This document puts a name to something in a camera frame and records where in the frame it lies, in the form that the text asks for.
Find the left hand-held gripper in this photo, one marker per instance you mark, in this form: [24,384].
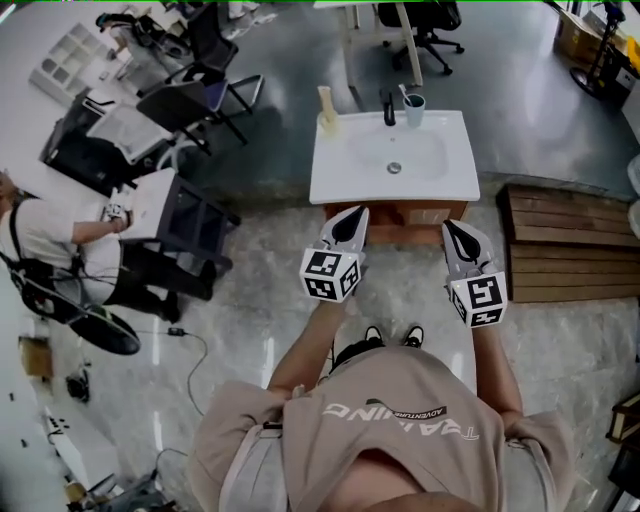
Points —
[327,275]

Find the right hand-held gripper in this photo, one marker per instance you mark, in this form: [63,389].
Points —
[480,297]

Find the wooden cabinet door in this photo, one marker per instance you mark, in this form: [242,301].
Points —
[425,217]
[382,222]

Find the person's left forearm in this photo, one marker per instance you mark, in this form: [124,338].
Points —
[310,345]

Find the person's right forearm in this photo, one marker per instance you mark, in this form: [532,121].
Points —
[495,370]

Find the wooden vanity cabinet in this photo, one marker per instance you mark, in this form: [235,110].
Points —
[400,239]

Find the white sink basin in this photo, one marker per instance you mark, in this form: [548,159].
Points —
[340,170]

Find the metal sink drain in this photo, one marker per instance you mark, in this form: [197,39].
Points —
[394,167]

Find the black white sneaker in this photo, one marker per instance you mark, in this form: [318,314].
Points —
[414,336]
[374,336]

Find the wooden slatted platform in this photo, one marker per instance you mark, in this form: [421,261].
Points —
[570,235]

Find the person's black trousers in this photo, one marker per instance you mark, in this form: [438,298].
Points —
[350,355]

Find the black faucet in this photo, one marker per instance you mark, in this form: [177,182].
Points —
[388,110]

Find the pale blue cup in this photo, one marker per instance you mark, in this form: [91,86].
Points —
[414,112]

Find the person's beige t-shirt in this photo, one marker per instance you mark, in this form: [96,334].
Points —
[400,380]

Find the white toothbrush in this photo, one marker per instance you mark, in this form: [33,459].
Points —
[404,92]

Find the white plastic bag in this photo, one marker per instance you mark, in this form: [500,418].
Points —
[635,217]
[635,175]

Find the white leg desk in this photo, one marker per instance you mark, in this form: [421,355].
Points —
[350,45]

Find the black power adapter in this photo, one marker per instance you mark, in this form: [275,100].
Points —
[176,331]

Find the black office chair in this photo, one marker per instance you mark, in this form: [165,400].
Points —
[425,20]
[212,45]

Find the person's neck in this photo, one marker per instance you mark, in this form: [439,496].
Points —
[400,480]

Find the white mesh chair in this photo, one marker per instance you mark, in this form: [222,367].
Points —
[130,132]

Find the large cardboard box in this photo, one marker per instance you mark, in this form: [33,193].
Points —
[575,35]

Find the black tripod stand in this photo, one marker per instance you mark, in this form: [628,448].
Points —
[602,50]

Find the black green backpack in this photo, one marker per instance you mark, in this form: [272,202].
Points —
[107,332]

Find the black flat panel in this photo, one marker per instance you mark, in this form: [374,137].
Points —
[627,470]

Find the black storage box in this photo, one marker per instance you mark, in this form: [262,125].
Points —
[85,160]

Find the white cubby shelf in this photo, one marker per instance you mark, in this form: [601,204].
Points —
[75,50]

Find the small cardboard box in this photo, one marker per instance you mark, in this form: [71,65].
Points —
[37,357]

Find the white work desk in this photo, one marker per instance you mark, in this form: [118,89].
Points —
[30,435]

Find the white-top dark-frame table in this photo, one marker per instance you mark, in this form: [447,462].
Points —
[150,200]

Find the wooden frame stool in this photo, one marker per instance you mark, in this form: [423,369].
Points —
[625,415]

